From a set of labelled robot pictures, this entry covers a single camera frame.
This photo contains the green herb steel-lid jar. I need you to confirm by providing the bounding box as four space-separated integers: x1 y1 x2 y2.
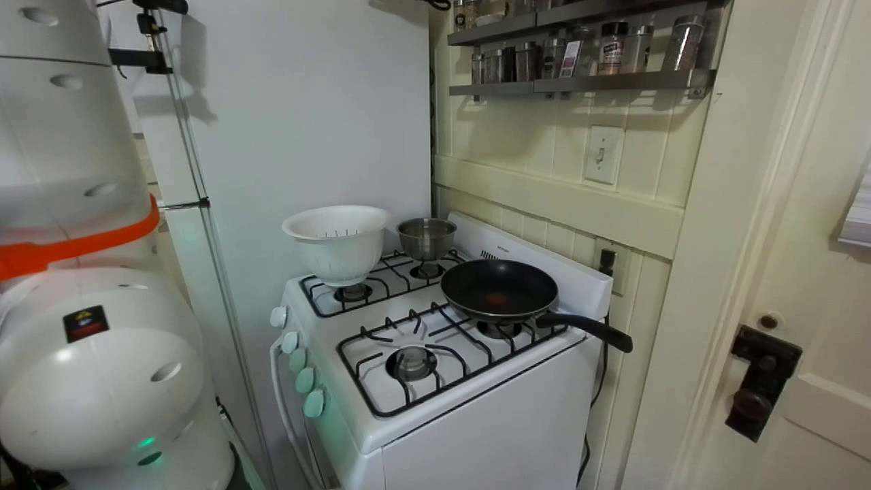
516 38 538 81

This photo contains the beige spice steel-lid jar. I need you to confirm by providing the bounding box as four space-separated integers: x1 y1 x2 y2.
631 21 659 77

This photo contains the white hanging paper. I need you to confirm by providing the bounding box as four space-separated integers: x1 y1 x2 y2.
835 153 871 255

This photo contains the black power cord with plug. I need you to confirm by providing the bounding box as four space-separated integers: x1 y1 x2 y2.
573 244 621 488

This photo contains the white colander bowl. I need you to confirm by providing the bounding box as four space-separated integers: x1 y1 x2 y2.
280 204 394 289

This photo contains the cream light switch plate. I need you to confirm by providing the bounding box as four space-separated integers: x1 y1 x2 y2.
582 126 627 187

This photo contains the black-lid labelled spice jar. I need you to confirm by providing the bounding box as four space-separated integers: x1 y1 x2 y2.
595 20 631 78

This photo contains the dark spice glass jar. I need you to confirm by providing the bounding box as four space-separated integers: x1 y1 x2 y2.
667 14 708 77

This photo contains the black boom bar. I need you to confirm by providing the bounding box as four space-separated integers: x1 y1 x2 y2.
105 46 173 77

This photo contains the white barcode label jar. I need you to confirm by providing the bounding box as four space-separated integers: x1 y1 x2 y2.
554 35 584 81

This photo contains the white panel door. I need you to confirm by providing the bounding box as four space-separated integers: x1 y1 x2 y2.
696 0 871 490

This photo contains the black frying pan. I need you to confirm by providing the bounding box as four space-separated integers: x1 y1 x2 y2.
439 258 636 356

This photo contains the metal stand pole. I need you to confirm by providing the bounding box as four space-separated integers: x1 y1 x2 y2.
134 0 280 490

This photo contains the steel wall spice rack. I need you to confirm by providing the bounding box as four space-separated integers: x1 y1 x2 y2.
446 0 733 102

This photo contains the small steel pot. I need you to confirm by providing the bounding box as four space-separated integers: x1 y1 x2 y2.
394 214 459 263

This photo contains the black door latch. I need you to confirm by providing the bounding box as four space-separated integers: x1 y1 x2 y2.
723 310 806 446

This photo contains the herb jar round black label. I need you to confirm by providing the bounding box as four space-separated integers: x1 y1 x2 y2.
537 38 560 81

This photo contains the black opaque jar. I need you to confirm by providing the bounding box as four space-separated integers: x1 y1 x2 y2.
497 44 522 85

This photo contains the white gas stove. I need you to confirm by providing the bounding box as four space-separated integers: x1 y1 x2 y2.
267 212 618 490

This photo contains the black burner grate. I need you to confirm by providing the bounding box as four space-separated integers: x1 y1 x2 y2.
334 296 565 419
296 249 467 321

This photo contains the orange strap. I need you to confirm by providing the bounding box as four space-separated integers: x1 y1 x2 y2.
0 194 162 284

